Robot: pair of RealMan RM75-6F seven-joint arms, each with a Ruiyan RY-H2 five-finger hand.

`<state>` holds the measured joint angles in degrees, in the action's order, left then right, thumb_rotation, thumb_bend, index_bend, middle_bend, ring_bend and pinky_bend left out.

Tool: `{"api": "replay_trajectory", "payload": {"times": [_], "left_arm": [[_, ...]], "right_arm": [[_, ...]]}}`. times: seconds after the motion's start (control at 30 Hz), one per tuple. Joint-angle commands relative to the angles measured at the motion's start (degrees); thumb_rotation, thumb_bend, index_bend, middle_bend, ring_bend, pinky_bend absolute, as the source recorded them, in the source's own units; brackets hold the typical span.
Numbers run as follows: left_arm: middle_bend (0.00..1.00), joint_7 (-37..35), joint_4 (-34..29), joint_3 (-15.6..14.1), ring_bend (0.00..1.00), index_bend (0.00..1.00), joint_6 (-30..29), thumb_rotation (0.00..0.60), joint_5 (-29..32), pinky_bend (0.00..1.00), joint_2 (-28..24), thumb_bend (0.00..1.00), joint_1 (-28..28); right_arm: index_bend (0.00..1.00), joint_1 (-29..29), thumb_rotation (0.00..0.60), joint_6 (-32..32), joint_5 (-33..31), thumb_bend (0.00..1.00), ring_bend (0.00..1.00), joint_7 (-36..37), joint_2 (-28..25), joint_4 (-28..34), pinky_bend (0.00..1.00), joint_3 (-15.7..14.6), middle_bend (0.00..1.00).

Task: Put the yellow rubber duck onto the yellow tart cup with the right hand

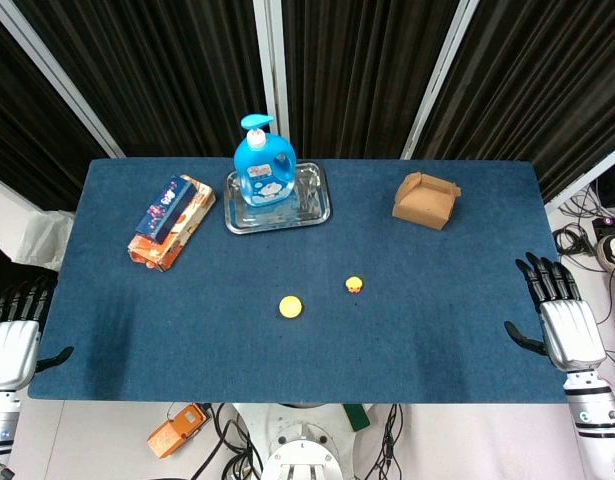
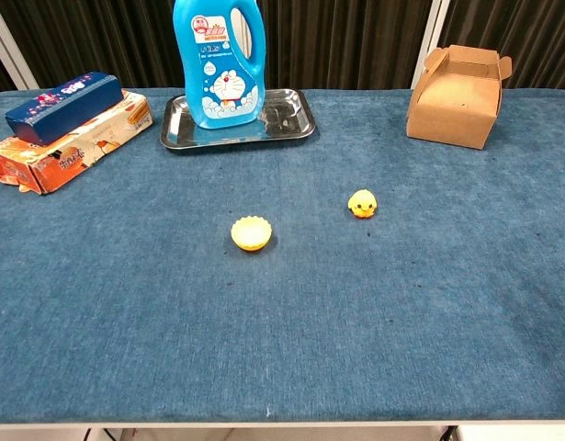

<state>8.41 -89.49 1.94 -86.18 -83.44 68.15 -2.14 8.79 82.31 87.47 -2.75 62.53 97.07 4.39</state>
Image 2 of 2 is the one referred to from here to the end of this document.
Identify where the yellow toy chick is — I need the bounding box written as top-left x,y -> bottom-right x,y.
347,188 -> 379,221

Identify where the yellow scalloped cup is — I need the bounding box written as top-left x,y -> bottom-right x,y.
230,215 -> 273,253

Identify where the blue tablecloth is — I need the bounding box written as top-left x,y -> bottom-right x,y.
0,87 -> 565,424

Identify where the stainless steel tray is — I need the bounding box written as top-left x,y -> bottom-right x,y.
159,88 -> 317,154

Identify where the blue detergent bottle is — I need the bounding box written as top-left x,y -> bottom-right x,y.
172,0 -> 266,130

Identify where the dark pleated curtain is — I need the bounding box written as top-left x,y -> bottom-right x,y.
0,0 -> 565,98

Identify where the brown cardboard gable box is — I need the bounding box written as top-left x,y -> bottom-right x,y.
405,44 -> 514,151

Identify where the orange white tissue box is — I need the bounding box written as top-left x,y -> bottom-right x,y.
0,90 -> 154,196

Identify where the dark blue printed box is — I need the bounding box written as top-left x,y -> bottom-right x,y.
5,71 -> 125,148

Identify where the white frame post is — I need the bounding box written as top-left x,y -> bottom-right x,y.
410,0 -> 451,90
0,0 -> 40,91

